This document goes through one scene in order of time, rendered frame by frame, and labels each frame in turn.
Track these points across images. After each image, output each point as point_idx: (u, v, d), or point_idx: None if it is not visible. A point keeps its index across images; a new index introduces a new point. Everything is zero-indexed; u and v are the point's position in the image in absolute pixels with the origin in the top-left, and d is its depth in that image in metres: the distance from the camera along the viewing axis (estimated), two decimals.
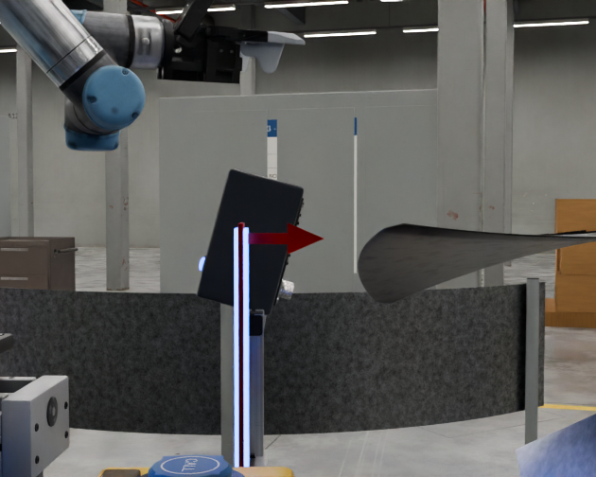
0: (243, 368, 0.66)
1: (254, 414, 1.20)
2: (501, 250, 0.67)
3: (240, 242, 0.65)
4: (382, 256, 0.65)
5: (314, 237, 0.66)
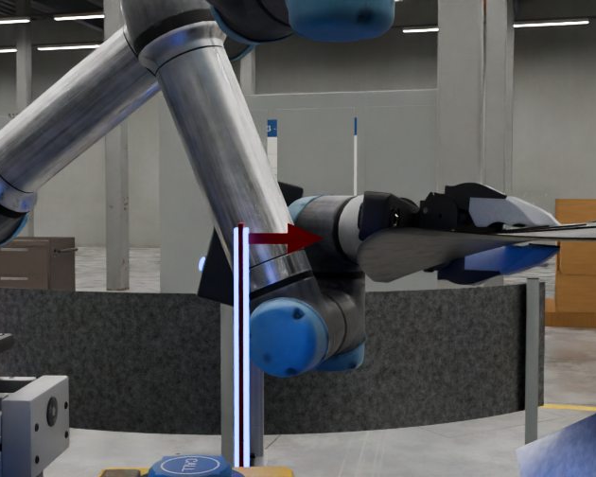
0: (243, 368, 0.66)
1: (254, 414, 1.20)
2: (500, 241, 0.67)
3: (240, 242, 0.65)
4: (382, 247, 0.65)
5: (314, 237, 0.66)
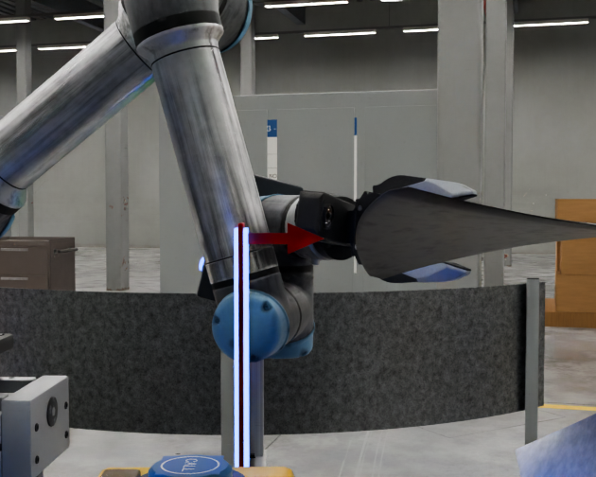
0: (243, 368, 0.66)
1: (254, 414, 1.20)
2: (500, 232, 0.67)
3: (240, 242, 0.65)
4: (382, 222, 0.65)
5: (314, 237, 0.66)
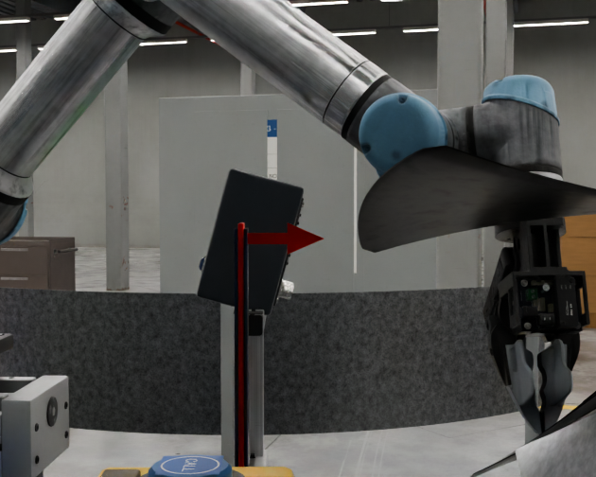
0: (243, 368, 0.66)
1: (254, 414, 1.20)
2: None
3: (240, 242, 0.65)
4: None
5: (314, 237, 0.66)
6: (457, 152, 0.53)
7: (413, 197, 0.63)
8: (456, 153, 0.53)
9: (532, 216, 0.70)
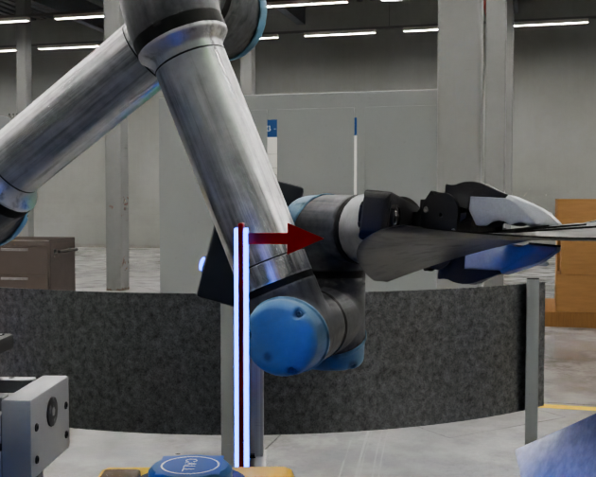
0: (243, 368, 0.66)
1: (254, 414, 1.20)
2: None
3: (240, 242, 0.65)
4: None
5: (314, 237, 0.66)
6: (417, 228, 0.57)
7: (400, 249, 0.67)
8: (416, 229, 0.57)
9: (528, 239, 0.72)
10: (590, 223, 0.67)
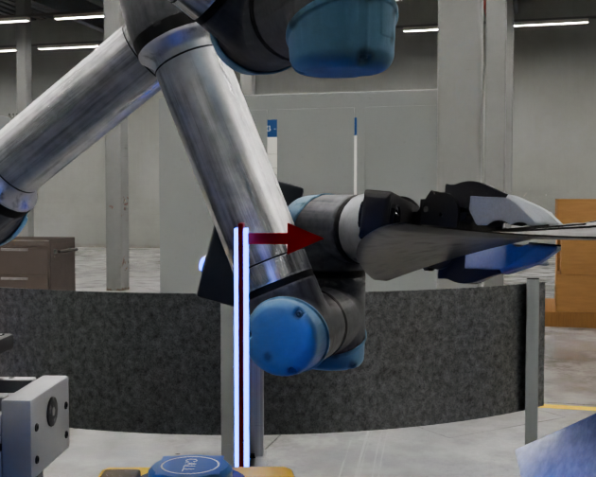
0: (243, 368, 0.66)
1: (254, 414, 1.20)
2: None
3: (240, 242, 0.65)
4: None
5: (314, 237, 0.66)
6: (417, 225, 0.57)
7: (400, 247, 0.67)
8: (416, 226, 0.57)
9: (527, 239, 0.72)
10: (590, 223, 0.67)
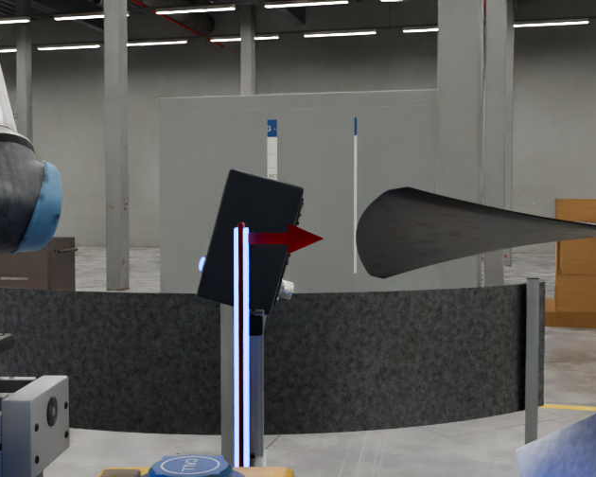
0: (243, 368, 0.66)
1: (254, 414, 1.20)
2: None
3: (240, 242, 0.65)
4: None
5: (314, 237, 0.66)
6: (420, 192, 0.57)
7: (400, 230, 0.67)
8: (419, 193, 0.57)
9: (527, 241, 0.72)
10: None
